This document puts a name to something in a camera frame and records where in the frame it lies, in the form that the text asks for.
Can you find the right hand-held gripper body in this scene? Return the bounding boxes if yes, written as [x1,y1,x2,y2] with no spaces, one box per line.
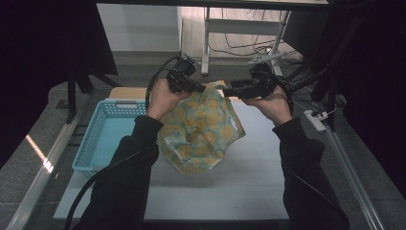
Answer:
[244,61,279,100]

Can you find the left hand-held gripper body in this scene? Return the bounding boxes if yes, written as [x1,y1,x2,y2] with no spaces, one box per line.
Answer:
[166,57,197,94]

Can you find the lemon print fabric bag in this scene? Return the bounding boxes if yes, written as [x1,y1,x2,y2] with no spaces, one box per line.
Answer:
[156,80,247,176]

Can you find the light blue perforated plastic basket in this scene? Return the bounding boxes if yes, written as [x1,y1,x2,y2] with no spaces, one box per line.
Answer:
[72,98,161,177]

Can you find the person's right hand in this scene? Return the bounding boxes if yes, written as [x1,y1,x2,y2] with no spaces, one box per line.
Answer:
[240,86,293,127]

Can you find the person's left hand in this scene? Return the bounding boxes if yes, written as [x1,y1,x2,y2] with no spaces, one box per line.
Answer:
[147,78,192,122]

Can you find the black stand legs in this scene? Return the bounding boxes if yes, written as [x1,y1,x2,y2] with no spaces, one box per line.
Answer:
[286,60,340,132]

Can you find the white power strip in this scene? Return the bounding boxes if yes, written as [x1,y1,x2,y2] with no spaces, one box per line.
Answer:
[303,106,338,133]

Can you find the black metal stand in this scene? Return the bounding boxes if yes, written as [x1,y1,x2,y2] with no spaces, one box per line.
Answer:
[65,68,124,125]

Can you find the black curtain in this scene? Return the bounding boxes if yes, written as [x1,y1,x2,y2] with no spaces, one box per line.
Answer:
[0,0,120,169]
[282,0,406,201]

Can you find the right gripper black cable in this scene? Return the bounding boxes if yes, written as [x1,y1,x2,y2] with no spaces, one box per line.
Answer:
[277,77,350,225]

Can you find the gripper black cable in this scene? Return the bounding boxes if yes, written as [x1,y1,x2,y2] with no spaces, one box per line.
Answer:
[277,77,350,225]
[63,57,180,230]

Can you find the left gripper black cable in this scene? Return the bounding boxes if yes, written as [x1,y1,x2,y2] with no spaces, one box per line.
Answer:
[63,57,180,230]

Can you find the black floor cables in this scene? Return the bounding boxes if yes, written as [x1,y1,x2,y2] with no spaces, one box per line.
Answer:
[209,9,303,65]

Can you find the white metal desk frame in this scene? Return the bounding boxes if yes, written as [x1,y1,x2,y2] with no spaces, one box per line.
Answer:
[200,6,292,77]

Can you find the aluminium rail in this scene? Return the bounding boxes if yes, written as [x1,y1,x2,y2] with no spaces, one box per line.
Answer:
[322,126,386,230]
[6,92,92,230]

